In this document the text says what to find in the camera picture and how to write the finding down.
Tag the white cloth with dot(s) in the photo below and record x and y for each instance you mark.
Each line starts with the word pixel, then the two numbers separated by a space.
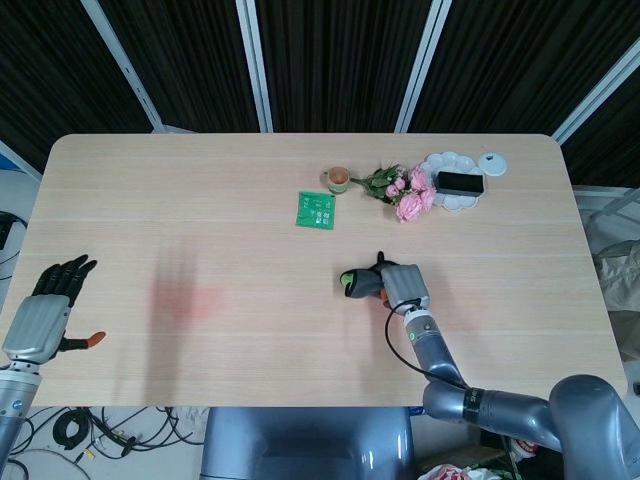
pixel 617 270

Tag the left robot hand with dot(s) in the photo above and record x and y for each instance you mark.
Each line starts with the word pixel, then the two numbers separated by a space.
pixel 42 320

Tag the green sachet packet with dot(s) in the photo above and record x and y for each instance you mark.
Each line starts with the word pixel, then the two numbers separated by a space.
pixel 316 210

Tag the small green ceramic cup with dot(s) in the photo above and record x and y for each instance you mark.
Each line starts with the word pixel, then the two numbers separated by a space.
pixel 338 179

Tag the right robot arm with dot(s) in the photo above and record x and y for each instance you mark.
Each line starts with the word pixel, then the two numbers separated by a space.
pixel 510 395

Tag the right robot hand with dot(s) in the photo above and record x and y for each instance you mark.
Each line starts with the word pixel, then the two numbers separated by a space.
pixel 406 287

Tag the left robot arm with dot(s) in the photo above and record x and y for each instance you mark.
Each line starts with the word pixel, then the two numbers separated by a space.
pixel 15 400

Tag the red printed paper cup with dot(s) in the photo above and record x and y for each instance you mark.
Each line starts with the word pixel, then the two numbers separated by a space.
pixel 524 448

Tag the black rectangular box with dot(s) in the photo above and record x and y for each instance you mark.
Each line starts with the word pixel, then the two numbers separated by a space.
pixel 460 182

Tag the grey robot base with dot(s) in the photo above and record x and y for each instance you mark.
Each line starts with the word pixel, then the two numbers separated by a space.
pixel 307 445

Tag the pink rose bouquet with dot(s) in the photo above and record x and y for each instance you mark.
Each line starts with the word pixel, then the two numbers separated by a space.
pixel 400 191

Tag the red and white plastic bag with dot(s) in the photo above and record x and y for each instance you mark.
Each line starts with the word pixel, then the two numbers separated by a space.
pixel 460 472

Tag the white round lid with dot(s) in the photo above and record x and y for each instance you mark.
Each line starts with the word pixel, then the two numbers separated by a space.
pixel 493 162

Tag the black and green cloth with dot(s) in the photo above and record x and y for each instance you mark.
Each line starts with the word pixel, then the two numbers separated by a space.
pixel 362 281

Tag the white flower-shaped plate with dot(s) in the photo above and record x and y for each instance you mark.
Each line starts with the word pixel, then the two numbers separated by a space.
pixel 460 182

